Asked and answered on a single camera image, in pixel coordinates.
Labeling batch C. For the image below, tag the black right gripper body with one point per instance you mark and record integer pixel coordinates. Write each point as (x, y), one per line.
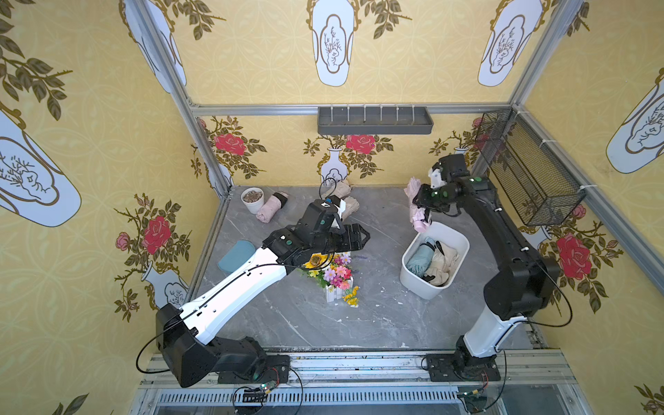
(424, 196)

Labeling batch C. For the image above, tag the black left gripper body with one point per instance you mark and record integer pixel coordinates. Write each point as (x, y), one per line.
(341, 236)

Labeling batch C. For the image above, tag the tan umbrella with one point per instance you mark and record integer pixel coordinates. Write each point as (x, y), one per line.
(350, 206)

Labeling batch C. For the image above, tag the beige umbrella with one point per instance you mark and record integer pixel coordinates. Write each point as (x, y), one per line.
(443, 265)

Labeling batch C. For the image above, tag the mint green umbrella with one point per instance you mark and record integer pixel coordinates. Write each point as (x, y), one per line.
(422, 258)

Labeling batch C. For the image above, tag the light pink umbrella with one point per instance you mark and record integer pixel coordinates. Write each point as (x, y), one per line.
(274, 203)

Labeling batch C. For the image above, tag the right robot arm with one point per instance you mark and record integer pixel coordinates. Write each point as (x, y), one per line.
(523, 284)

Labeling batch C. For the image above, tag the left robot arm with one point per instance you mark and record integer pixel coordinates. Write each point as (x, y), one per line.
(187, 335)

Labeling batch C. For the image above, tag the cream folded umbrella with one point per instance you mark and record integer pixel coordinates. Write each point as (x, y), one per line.
(340, 189)

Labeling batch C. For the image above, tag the white plastic storage box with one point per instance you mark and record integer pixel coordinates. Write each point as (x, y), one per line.
(438, 232)

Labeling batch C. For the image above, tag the artificial flower bouquet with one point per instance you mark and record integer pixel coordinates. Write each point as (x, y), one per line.
(334, 274)

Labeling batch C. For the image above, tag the white pot with pebbles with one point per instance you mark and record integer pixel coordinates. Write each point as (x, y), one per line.
(254, 199)

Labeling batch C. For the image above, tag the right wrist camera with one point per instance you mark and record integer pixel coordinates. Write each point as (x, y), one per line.
(447, 169)

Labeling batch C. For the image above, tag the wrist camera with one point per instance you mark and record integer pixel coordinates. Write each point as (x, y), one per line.
(337, 209)
(447, 169)

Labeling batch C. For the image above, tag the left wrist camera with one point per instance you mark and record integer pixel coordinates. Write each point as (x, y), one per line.
(337, 209)

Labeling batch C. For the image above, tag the black wire mesh basket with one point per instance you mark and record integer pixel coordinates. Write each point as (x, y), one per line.
(541, 189)

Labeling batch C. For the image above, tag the grey wall shelf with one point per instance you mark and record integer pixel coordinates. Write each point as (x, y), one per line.
(374, 120)

